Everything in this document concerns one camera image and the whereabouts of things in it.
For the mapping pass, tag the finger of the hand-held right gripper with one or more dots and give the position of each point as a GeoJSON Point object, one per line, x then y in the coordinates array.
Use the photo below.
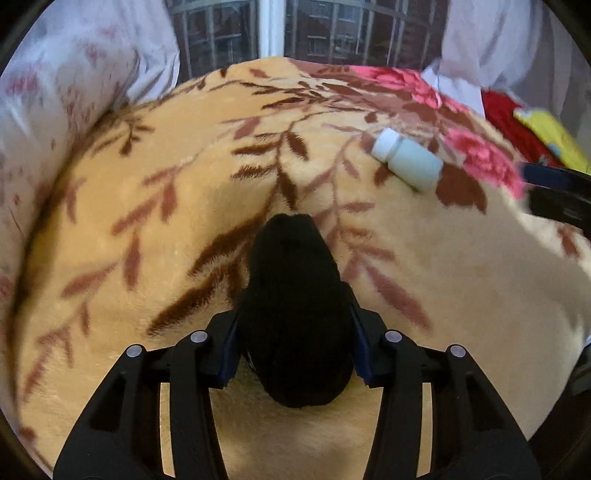
{"type": "Point", "coordinates": [549, 173]}
{"type": "Point", "coordinates": [561, 205]}

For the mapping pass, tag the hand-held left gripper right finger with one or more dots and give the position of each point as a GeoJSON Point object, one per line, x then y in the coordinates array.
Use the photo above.
{"type": "Point", "coordinates": [362, 350]}

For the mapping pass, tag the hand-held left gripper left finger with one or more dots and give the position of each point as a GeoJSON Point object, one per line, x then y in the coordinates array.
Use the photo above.
{"type": "Point", "coordinates": [227, 364]}

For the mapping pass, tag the black sock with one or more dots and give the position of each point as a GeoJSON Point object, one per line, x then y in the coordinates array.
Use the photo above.
{"type": "Point", "coordinates": [295, 300]}

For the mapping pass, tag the small white plastic bottle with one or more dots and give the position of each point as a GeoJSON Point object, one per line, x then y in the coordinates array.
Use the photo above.
{"type": "Point", "coordinates": [411, 161]}

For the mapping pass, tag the yellow printed cloth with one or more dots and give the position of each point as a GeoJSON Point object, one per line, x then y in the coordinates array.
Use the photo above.
{"type": "Point", "coordinates": [554, 134]}

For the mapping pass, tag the red cloth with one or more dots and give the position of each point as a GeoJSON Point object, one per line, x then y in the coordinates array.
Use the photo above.
{"type": "Point", "coordinates": [508, 120]}

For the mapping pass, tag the white curtain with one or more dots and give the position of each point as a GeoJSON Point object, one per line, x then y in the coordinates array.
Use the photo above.
{"type": "Point", "coordinates": [498, 41]}

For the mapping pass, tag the beige floral plush blanket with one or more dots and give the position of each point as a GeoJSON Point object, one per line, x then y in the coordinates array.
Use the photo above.
{"type": "Point", "coordinates": [138, 230]}

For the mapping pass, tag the barred window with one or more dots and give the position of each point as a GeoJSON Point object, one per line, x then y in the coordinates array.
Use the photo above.
{"type": "Point", "coordinates": [323, 27]}

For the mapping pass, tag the white floral pillow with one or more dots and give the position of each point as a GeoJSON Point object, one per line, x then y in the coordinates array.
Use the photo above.
{"type": "Point", "coordinates": [69, 69]}

